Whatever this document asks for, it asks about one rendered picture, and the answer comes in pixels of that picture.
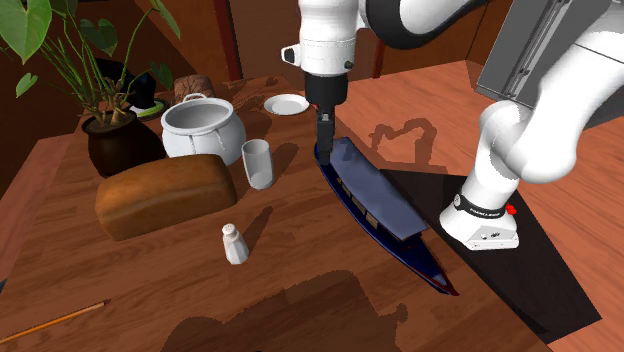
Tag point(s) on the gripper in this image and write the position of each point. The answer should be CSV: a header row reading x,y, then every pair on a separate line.
x,y
325,90

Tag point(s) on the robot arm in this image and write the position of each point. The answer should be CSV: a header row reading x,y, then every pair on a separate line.
x,y
536,136

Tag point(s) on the white small plate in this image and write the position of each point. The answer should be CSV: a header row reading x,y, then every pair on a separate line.
x,y
285,104

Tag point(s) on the white cup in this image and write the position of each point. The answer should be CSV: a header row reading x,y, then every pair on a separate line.
x,y
257,166

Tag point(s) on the dark blue model boat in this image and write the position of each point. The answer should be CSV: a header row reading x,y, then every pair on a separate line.
x,y
375,200

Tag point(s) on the white round pot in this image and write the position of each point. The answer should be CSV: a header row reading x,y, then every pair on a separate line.
x,y
204,139

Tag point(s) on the white salt shaker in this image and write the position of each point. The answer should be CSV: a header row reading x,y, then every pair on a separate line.
x,y
235,248

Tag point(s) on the green rimmed plate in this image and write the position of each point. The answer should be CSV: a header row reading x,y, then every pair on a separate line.
x,y
155,109

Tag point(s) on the brown bread loaf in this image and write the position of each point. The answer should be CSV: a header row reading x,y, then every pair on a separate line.
x,y
161,195

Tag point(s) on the black round object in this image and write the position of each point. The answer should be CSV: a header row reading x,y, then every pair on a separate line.
x,y
141,92

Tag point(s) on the green plant in dark pot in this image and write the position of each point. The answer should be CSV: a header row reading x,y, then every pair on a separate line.
x,y
122,146

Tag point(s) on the grey metal cabinet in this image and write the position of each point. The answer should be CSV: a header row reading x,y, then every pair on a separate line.
x,y
531,48

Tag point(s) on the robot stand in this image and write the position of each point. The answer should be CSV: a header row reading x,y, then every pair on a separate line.
x,y
512,287

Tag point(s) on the yellow pencil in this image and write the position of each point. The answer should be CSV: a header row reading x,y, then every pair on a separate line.
x,y
53,320

